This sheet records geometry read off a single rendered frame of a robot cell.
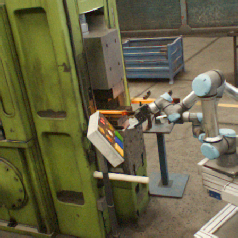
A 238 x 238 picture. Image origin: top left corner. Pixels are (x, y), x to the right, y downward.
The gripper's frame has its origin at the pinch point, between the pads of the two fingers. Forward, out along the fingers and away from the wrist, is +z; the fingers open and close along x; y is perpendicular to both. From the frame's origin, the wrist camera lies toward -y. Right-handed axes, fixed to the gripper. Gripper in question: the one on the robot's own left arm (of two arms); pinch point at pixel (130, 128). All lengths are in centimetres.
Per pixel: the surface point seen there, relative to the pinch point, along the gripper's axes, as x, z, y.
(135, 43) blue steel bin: -518, -1, -54
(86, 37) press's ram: -36, -11, 63
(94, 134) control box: 27.0, 13.4, 20.6
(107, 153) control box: 27.0, 15.4, 5.5
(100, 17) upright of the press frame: -75, -23, 65
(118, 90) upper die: -44.7, -2.5, 15.1
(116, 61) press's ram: -47, -15, 34
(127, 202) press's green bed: -33, 52, -67
